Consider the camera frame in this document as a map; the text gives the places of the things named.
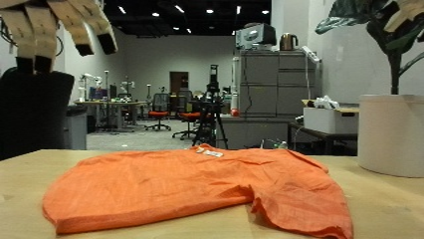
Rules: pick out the orange button shirt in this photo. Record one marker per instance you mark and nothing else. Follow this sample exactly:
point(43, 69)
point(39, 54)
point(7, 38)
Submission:
point(177, 186)

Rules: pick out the black chair back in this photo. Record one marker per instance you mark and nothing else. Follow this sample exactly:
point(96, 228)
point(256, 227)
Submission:
point(31, 113)

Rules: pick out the white power strip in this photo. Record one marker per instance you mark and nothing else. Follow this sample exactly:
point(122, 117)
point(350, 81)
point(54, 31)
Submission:
point(312, 54)

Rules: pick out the wooden office desk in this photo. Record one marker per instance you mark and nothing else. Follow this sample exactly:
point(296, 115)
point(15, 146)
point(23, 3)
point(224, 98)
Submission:
point(115, 103)

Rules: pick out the copper electric kettle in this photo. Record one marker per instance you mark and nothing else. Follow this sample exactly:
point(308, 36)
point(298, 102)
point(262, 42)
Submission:
point(288, 41)

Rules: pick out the grey waste bin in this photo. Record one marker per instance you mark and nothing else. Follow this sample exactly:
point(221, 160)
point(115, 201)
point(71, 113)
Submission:
point(76, 129)

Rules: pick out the white plastic bag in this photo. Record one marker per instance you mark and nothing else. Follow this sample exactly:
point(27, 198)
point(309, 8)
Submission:
point(328, 103)

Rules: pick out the brown door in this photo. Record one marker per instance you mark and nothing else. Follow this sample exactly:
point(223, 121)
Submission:
point(176, 83)

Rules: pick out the grey projector box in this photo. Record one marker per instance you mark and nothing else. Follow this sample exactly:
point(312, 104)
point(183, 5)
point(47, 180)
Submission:
point(256, 35)

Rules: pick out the orange seat office chair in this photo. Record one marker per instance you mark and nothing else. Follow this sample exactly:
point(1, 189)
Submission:
point(159, 114)
point(191, 116)

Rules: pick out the white plant pot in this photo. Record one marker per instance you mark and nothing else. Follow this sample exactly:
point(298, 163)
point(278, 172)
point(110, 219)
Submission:
point(393, 139)

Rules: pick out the grey filing cabinet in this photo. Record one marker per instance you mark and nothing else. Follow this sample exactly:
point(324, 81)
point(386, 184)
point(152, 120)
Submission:
point(265, 89)

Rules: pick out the dark side table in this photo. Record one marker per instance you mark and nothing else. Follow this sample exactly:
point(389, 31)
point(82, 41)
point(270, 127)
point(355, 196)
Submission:
point(322, 135)

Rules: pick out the green plastic bottle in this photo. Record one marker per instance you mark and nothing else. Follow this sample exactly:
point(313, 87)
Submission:
point(284, 145)

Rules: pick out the red ball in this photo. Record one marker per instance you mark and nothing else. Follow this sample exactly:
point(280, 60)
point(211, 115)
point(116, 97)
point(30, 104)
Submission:
point(234, 112)

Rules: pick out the low grey cabinet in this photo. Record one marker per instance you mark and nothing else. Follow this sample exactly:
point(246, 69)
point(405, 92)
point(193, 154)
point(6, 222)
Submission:
point(256, 131)

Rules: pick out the black camera tripod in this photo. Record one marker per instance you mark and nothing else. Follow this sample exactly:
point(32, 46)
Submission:
point(212, 109)

